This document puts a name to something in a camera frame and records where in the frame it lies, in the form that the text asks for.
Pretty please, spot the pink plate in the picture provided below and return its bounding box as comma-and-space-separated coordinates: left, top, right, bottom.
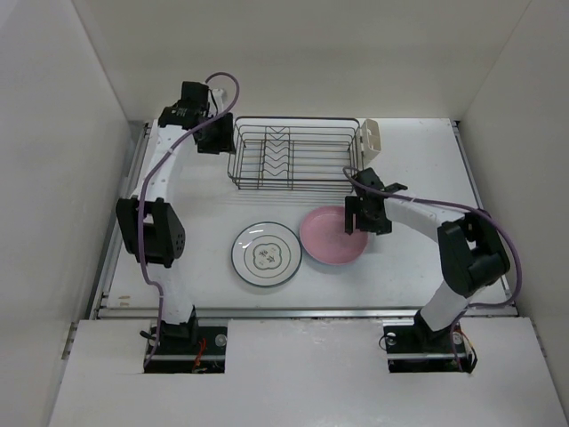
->
299, 205, 368, 266

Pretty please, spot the white plate grey flower outline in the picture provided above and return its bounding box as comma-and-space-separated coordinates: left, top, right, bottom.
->
230, 221, 303, 294

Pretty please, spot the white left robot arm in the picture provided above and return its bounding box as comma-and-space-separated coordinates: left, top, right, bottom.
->
116, 82, 236, 353

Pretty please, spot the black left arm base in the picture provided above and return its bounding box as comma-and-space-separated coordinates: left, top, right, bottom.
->
140, 315, 228, 375

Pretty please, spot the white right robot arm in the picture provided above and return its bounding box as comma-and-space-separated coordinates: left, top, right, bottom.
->
342, 166, 514, 350

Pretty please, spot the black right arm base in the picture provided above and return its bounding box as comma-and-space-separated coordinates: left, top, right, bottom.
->
378, 317, 478, 374

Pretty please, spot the white cutlery holder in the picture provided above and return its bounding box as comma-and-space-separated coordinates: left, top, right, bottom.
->
359, 118, 381, 165

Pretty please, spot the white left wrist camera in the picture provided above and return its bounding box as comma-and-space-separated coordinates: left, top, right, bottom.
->
209, 88, 228, 117

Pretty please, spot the metal wire dish rack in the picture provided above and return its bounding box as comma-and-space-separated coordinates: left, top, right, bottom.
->
228, 116, 363, 195

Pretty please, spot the metal table edge rail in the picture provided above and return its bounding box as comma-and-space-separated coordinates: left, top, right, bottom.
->
91, 303, 519, 320

